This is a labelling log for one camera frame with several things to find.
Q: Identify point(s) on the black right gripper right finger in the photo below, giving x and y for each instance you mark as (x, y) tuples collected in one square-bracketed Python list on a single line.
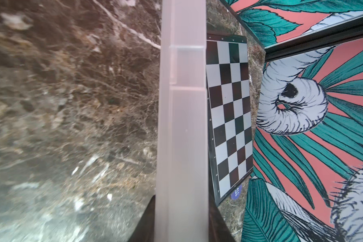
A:
[(218, 230)]

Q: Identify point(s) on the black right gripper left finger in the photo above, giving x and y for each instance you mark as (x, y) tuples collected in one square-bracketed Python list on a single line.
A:
[(144, 231)]

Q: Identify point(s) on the translucent white pencil case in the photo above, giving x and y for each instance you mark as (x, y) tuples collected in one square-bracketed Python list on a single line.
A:
[(182, 197)]

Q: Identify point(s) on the small purple round sticker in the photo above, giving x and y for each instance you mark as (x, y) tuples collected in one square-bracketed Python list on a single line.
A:
[(236, 193)]

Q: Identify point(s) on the black white chessboard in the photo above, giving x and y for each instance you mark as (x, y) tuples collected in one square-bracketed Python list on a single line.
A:
[(229, 113)]

